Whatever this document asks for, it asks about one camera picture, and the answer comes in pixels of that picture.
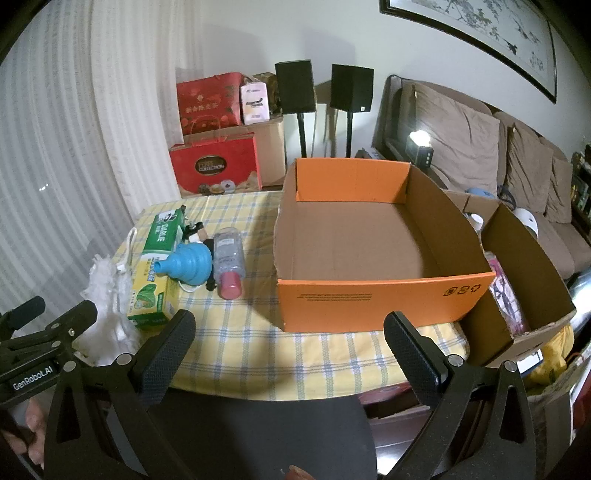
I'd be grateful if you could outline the pink packaged item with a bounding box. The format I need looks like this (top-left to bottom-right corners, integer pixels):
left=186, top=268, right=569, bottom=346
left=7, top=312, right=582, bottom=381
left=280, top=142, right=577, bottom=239
left=485, top=251, right=529, bottom=334

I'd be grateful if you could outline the dark cluttered shelf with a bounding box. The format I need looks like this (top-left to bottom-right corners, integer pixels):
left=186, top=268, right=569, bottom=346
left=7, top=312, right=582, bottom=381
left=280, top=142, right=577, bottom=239
left=570, top=145, right=591, bottom=227

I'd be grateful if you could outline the large brown cardboard box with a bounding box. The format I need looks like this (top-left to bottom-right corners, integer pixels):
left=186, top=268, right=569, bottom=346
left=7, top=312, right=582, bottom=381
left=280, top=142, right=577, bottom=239
left=252, top=115, right=287, bottom=188

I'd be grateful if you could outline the yellow plastic bag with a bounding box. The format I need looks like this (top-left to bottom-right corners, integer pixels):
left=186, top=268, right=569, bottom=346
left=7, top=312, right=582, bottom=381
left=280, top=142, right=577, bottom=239
left=526, top=323, right=575, bottom=388

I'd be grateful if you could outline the blue rubber funnel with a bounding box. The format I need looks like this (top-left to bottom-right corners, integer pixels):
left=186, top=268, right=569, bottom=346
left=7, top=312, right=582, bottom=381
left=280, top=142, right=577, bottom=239
left=154, top=242, right=214, bottom=281

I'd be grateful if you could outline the brown sofa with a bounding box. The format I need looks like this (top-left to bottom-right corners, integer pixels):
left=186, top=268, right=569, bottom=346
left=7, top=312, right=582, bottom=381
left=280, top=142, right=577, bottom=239
left=372, top=74, right=591, bottom=278

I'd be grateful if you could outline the white round item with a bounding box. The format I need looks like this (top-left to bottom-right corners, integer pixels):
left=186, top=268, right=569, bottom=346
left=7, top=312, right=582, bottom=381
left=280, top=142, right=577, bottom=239
left=515, top=208, right=542, bottom=239

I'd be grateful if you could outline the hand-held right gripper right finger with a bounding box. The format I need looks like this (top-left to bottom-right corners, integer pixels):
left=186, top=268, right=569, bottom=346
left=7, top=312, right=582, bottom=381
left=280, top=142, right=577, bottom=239
left=383, top=311, right=539, bottom=480

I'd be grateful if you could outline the dark floral patterned box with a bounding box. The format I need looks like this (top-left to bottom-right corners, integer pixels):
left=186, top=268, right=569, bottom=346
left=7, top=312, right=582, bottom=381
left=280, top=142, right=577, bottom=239
left=254, top=72, right=280, bottom=116

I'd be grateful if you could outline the black speaker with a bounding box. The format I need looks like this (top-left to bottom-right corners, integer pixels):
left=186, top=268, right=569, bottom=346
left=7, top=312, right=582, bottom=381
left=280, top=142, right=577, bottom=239
left=275, top=60, right=317, bottom=115
left=330, top=65, right=375, bottom=113

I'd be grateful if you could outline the small brown sofa cushion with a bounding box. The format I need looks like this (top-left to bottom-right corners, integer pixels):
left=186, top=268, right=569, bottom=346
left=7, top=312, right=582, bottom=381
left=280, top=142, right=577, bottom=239
left=547, top=157, right=574, bottom=217

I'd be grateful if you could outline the medium brown sofa cushion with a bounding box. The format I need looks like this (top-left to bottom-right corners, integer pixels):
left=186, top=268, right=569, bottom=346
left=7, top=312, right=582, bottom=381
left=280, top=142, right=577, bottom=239
left=505, top=124, right=555, bottom=213

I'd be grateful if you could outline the large brown sofa cushion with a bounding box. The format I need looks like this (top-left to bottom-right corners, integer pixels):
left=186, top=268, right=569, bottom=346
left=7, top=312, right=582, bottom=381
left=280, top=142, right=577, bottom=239
left=411, top=83, right=502, bottom=185

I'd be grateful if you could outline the clear bottle with pink cap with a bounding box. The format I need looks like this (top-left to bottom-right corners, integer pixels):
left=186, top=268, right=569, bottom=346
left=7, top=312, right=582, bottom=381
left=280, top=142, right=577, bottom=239
left=211, top=227, right=245, bottom=301

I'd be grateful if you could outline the red gift bag gold print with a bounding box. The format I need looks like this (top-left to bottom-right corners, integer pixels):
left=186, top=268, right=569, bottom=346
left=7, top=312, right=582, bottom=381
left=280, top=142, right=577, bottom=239
left=177, top=72, right=245, bottom=136

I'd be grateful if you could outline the framed ink painting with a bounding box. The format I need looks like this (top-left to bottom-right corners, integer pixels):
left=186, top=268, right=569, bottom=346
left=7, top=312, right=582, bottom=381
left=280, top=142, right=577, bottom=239
left=379, top=0, right=557, bottom=104

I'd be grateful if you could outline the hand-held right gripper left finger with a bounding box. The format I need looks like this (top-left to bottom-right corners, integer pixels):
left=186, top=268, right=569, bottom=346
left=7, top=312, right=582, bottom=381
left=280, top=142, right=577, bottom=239
left=43, top=309, right=197, bottom=480

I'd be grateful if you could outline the red paper bag chocolate print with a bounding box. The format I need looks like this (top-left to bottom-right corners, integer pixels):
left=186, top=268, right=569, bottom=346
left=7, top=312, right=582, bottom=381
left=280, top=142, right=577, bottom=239
left=168, top=117, right=263, bottom=199

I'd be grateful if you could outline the long green toothpaste box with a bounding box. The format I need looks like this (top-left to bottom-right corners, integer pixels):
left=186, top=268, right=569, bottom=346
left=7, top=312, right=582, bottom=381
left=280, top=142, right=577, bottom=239
left=127, top=207, right=188, bottom=330

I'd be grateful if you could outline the yellow plaid tablecloth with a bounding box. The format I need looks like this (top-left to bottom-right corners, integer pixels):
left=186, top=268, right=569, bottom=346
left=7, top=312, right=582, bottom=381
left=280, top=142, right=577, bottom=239
left=112, top=190, right=472, bottom=402

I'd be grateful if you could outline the person's left hand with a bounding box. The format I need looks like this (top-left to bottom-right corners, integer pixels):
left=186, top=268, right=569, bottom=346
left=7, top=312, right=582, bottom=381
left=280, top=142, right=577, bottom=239
left=23, top=398, right=48, bottom=446

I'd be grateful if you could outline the pink white tissue pack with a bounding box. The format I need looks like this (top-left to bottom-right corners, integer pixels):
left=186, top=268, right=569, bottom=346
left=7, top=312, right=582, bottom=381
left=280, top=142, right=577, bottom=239
left=240, top=82, right=270, bottom=125

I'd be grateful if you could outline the orange cardboard box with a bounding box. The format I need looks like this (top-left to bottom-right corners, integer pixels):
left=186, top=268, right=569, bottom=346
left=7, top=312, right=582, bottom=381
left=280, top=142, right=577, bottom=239
left=274, top=158, right=497, bottom=333

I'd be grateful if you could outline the glowing black light device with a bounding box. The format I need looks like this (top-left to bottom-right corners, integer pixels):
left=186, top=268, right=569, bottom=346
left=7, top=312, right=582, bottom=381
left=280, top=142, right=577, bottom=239
left=405, top=130, right=435, bottom=167

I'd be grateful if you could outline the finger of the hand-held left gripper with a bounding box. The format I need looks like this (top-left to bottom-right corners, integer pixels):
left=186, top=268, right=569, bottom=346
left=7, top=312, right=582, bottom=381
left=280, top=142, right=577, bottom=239
left=0, top=296, right=46, bottom=343
left=0, top=300, right=99, bottom=370

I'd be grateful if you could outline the brown open cardboard box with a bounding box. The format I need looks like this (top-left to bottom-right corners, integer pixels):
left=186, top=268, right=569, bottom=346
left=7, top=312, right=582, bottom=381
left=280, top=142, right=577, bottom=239
left=443, top=189, right=578, bottom=370

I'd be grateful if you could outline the white curtain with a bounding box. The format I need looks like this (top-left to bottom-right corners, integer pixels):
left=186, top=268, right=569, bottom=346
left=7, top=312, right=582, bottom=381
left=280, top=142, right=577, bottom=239
left=0, top=9, right=185, bottom=324

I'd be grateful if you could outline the white plastic bag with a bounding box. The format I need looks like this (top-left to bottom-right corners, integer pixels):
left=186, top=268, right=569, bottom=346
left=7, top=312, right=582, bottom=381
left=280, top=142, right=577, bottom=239
left=81, top=227, right=145, bottom=366

